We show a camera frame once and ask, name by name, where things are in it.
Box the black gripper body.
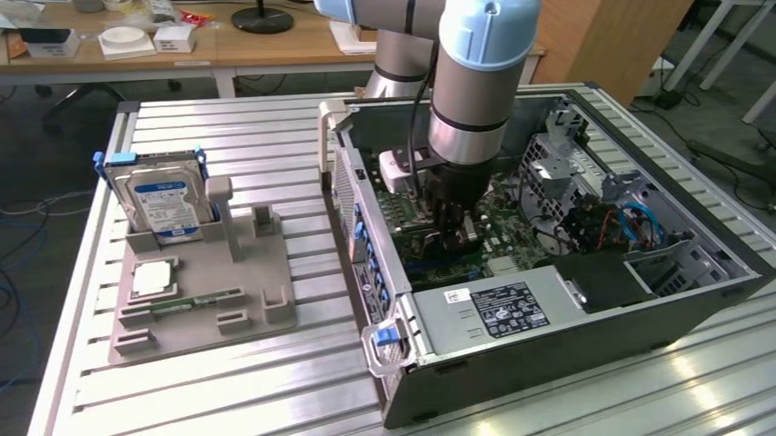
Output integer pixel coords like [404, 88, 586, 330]
[420, 161, 495, 215]

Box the graphics card with metal bracket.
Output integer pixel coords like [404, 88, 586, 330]
[399, 193, 486, 265]

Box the green motherboard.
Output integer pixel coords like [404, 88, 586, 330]
[365, 154, 562, 292]

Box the metal disk bay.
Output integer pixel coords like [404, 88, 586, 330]
[523, 102, 607, 210]

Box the grey power supply unit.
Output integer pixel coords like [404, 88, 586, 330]
[411, 265, 588, 355]

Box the open black PC case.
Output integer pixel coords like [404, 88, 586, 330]
[317, 88, 776, 431]

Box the metal drive cage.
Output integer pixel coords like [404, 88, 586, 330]
[623, 238, 731, 299]

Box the grey parts rack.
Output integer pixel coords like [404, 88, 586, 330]
[106, 174, 299, 366]

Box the white paper stack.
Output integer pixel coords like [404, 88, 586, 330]
[328, 20, 380, 55]

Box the wooden cabinet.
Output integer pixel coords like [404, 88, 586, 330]
[531, 0, 695, 105]

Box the wooden desk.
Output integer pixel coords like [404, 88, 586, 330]
[0, 0, 546, 99]

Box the green RAM stick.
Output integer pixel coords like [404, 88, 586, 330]
[148, 292, 222, 315]

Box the hard disk in blue caddy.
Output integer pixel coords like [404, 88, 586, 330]
[90, 147, 210, 249]

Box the black lamp base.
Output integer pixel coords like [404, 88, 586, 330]
[229, 0, 296, 35]

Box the silver CPU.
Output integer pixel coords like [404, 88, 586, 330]
[130, 262, 174, 301]

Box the small white labelled box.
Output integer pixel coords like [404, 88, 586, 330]
[150, 25, 198, 54]

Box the white round holder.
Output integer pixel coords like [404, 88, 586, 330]
[97, 25, 157, 61]

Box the black chair base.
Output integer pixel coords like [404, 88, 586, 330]
[34, 84, 125, 135]

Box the white box with dark lid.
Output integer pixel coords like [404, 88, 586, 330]
[17, 27, 81, 59]

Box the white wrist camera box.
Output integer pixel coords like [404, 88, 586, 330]
[377, 148, 435, 194]

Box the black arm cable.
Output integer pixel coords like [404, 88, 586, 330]
[407, 40, 440, 201]

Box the red wire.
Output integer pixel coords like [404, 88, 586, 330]
[596, 206, 624, 249]

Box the blue wire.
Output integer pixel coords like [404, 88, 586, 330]
[623, 199, 667, 251]

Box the white table frame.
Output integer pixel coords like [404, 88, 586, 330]
[663, 0, 776, 124]

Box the blue floor cable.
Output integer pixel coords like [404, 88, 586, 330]
[0, 213, 49, 391]

